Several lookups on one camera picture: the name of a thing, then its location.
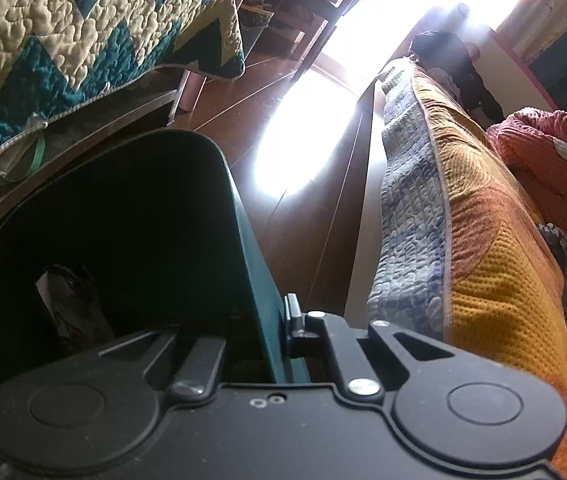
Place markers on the green ribbon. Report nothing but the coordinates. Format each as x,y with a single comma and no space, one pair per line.
38,145

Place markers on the grey patterned cloth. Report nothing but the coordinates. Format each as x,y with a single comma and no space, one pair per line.
558,245

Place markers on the metal bed frame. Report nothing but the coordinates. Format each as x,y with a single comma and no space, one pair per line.
88,135

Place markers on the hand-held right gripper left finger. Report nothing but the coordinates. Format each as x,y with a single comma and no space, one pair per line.
203,355

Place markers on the red striped comforter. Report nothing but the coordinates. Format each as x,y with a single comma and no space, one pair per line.
548,170

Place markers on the orange waffle blanket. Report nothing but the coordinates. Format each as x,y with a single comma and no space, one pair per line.
493,270

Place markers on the black white wrapper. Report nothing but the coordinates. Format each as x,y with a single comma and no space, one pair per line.
73,310

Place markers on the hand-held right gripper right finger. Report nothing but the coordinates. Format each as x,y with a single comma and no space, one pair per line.
296,345

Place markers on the white pink-edged headboard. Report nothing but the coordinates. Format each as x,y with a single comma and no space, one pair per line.
508,80

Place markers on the blue grey quilted sheet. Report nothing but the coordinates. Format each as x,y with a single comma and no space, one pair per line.
408,210

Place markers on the teal cream zigzag quilt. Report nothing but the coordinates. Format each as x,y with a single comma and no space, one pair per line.
88,35

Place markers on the black clothing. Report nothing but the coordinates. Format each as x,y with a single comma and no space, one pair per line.
458,70

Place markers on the dark teal plastic bin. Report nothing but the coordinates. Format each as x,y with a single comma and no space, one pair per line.
113,200

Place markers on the white bed side board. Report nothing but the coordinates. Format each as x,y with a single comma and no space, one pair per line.
363,210

